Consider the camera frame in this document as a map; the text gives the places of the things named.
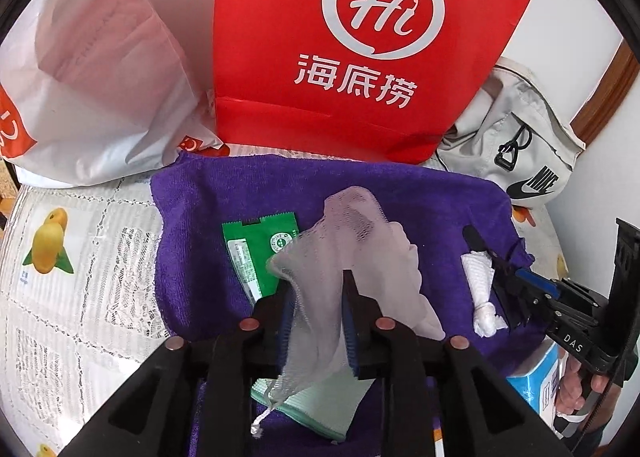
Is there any white mesh bag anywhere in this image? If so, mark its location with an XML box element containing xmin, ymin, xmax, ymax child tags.
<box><xmin>249</xmin><ymin>185</ymin><xmax>447</xmax><ymax>440</ymax></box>

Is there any blue tissue pack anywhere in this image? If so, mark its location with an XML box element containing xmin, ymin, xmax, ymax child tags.
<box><xmin>506</xmin><ymin>338</ymin><xmax>566</xmax><ymax>428</ymax></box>

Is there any red Haidilao paper bag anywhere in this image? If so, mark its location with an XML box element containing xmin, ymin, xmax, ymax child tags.
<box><xmin>213</xmin><ymin>0</ymin><xmax>530</xmax><ymax>164</ymax></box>

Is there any green sachet packet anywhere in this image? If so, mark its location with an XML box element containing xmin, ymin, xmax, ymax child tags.
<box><xmin>222</xmin><ymin>212</ymin><xmax>299</xmax><ymax>303</ymax></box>

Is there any person's right hand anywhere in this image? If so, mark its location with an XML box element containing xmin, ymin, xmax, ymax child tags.
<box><xmin>555</xmin><ymin>356</ymin><xmax>586</xmax><ymax>415</ymax></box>

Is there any white Miniso plastic bag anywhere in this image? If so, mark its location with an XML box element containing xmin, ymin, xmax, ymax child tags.
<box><xmin>1</xmin><ymin>0</ymin><xmax>224</xmax><ymax>187</ymax></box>

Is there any grey Nike waist bag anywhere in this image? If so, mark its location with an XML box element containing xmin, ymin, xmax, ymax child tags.
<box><xmin>428</xmin><ymin>57</ymin><xmax>586</xmax><ymax>208</ymax></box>

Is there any brown wooden door frame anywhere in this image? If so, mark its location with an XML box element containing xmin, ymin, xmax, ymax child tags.
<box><xmin>570</xmin><ymin>40</ymin><xmax>639</xmax><ymax>146</ymax></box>

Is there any white knotted cloth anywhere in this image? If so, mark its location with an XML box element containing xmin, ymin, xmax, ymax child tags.
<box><xmin>461</xmin><ymin>251</ymin><xmax>508</xmax><ymax>338</ymax></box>

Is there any light green cloth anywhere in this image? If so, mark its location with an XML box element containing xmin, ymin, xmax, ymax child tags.
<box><xmin>250</xmin><ymin>369</ymin><xmax>373</xmax><ymax>443</ymax></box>

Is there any purple towel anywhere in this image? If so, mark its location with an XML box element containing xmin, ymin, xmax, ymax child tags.
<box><xmin>151</xmin><ymin>154</ymin><xmax>544</xmax><ymax>456</ymax></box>

